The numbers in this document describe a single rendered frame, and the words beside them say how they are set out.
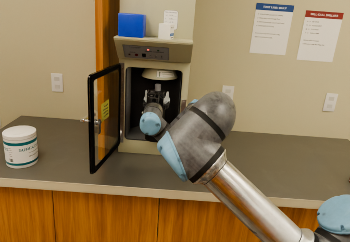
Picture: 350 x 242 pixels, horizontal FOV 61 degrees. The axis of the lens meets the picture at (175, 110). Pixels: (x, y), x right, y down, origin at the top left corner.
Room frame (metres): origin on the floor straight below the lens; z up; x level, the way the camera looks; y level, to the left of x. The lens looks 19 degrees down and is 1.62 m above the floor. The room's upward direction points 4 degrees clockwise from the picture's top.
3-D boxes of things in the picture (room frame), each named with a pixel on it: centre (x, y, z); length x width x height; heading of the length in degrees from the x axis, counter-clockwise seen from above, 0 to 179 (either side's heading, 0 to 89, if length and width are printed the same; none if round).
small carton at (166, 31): (1.27, 0.06, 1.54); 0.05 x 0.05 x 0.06; 74
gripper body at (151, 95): (1.19, 0.09, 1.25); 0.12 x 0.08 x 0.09; 0
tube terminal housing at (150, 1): (1.45, 0.11, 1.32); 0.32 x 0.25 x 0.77; 90
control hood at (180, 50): (1.27, 0.11, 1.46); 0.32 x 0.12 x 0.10; 90
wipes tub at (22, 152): (1.17, 0.66, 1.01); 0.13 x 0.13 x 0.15
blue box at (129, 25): (1.27, 0.20, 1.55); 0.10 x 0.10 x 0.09; 0
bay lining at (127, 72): (1.45, 0.11, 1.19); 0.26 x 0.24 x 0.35; 90
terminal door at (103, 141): (1.16, 0.28, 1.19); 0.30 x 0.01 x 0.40; 170
